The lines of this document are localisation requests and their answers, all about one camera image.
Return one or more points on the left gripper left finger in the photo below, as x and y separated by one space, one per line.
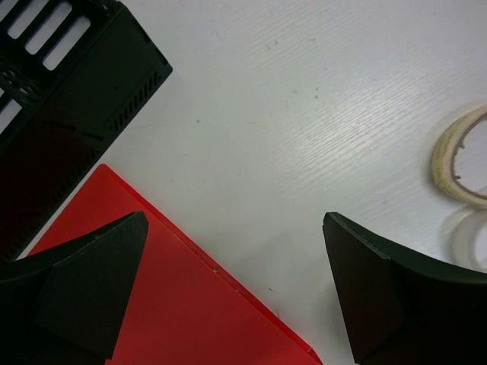
66 304

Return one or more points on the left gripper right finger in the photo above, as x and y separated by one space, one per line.
401 306

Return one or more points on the small white tape roll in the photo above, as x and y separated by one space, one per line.
466 237

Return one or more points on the beige masking tape roll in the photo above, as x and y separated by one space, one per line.
443 156

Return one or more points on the red notebook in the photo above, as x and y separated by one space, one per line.
184 308

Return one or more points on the black mesh file organizer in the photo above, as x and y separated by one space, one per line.
74 74

